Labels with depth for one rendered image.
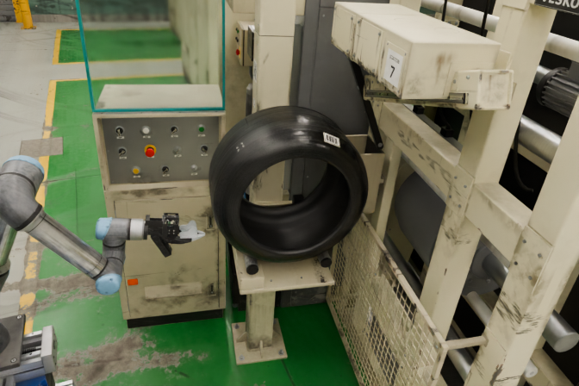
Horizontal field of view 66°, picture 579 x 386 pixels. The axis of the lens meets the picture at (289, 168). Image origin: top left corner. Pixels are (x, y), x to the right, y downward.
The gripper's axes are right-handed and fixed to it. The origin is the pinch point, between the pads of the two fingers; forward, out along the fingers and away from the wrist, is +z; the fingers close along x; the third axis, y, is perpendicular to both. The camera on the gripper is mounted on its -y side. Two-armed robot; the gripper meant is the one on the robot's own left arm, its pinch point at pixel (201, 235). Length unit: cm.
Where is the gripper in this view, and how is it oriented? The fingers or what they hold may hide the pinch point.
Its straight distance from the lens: 166.2
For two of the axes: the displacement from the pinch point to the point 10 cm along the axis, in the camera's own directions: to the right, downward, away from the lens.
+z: 9.6, 0.7, 2.8
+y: 1.9, -8.8, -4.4
